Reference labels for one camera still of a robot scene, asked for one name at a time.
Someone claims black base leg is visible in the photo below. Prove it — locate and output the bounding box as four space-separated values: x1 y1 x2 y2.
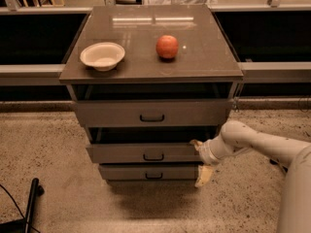
0 178 45 233
269 159 288 175

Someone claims red apple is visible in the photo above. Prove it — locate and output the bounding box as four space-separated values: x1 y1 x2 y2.
155 35 179 59

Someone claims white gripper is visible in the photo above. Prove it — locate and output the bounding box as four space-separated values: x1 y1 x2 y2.
190 139 224 188

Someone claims black base leg right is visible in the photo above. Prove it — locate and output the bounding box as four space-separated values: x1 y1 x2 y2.
269 159 288 175

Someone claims white paper bowl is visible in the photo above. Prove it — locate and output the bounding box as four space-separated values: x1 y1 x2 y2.
80 42 125 71

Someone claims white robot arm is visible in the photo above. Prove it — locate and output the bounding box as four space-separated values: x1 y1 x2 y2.
190 120 311 233

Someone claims grey top drawer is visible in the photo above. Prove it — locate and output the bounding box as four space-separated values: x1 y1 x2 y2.
74 99 233 127

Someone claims black cable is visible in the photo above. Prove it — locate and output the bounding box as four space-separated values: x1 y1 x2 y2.
0 183 43 233

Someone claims grey drawer cabinet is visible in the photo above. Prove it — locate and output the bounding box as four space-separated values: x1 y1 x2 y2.
58 4 245 187

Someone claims grey metal railing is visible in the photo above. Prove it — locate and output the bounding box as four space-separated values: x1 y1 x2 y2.
0 0 311 86

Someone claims grey bottom drawer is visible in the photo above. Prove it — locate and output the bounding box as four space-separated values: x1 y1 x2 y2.
98 163 198 181

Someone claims grey drawer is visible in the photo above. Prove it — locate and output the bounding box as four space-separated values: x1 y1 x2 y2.
86 126 217 164
74 99 233 127
98 163 198 181

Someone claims black base leg left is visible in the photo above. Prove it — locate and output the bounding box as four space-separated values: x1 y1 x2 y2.
0 178 45 233

